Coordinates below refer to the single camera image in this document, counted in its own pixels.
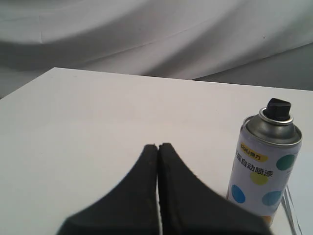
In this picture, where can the white spray paint can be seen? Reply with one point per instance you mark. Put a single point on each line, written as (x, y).
(267, 148)

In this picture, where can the white backdrop cloth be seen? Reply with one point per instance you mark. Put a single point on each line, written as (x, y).
(251, 42)

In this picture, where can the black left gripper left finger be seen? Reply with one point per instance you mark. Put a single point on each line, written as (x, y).
(130, 208)

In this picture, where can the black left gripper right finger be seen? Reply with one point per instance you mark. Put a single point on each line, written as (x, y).
(189, 207)

